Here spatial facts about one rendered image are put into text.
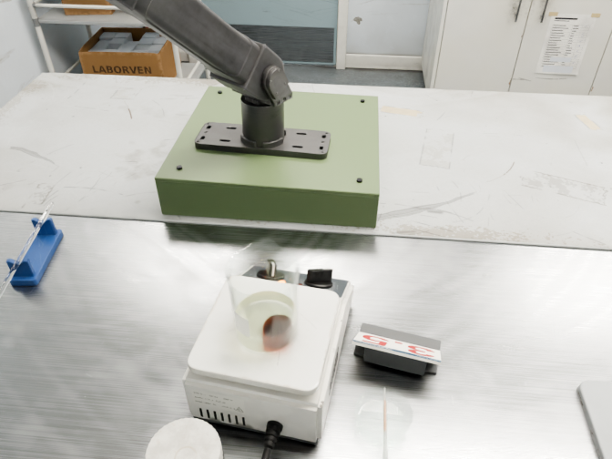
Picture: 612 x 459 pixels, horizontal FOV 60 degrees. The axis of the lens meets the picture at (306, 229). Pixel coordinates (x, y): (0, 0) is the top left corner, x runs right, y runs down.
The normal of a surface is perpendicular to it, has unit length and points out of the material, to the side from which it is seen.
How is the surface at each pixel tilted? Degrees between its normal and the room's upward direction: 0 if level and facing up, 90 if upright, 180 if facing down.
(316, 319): 0
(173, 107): 0
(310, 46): 90
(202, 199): 90
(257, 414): 90
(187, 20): 92
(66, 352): 0
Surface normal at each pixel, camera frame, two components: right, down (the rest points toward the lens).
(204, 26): 0.80, 0.36
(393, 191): 0.00, -0.77
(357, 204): -0.10, 0.64
